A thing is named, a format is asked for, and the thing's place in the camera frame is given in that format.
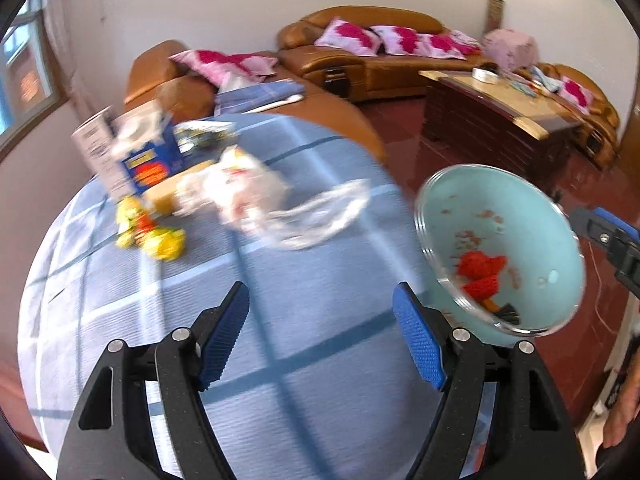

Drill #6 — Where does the person's hand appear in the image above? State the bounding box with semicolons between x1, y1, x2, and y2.
602;361;639;448

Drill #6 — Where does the pink pillow middle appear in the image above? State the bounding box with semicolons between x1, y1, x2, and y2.
371;25;426;56

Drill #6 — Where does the dark wooden coffee table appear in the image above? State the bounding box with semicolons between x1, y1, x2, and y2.
420;70;582;188

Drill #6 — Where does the light blue plastic basin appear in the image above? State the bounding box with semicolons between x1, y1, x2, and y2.
414;165;586;347

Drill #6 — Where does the yellow snack wrapper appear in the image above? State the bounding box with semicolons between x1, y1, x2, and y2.
115;196;186;261

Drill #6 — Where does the red mesh bag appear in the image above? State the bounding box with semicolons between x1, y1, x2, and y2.
457;250;508;302

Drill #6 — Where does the window with frame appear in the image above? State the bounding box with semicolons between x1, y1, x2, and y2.
0;0;67;157

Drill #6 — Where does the white cable on floor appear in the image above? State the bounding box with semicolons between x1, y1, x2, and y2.
584;242;622;336

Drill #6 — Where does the pink pillow left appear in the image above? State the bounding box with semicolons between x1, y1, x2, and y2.
314;18;382;58

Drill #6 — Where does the folded blue checked cloth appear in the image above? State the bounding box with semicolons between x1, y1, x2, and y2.
214;79;305;116

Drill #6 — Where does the beige curtain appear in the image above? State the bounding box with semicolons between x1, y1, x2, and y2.
43;0;96;119

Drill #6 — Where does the brown leather long sofa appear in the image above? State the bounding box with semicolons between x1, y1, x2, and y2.
277;6;488;102

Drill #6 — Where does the clear plastic bag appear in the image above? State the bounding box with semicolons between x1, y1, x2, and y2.
174;145;371;250

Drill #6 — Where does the pink pillow on chaise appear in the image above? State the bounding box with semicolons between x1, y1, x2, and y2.
168;50;279;87

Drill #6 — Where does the blue checked tablecloth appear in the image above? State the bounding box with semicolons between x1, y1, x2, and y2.
18;116;440;479

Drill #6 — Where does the clear dark snack packet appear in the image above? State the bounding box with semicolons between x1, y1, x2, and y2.
174;120;235;155

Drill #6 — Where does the wooden board against wall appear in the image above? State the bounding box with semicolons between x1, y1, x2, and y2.
484;0;504;34

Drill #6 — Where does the pink pillow on armchair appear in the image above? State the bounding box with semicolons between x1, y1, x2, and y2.
558;76;593;115

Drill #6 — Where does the brown leather armchair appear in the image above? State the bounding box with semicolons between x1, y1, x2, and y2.
515;63;620;169

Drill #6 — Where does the blue Look milk carton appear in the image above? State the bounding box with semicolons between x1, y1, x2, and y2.
111;100;186;195

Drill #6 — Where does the yellow sponge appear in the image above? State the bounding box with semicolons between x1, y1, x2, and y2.
142;160;214;216

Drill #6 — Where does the pink covered stool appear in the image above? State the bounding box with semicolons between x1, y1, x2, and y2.
482;28;539;72

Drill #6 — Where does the pink pillow right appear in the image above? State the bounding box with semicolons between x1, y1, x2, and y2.
420;30;482;60

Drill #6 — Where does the white milk carton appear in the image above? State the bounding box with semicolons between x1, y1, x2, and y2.
72;106;136;202

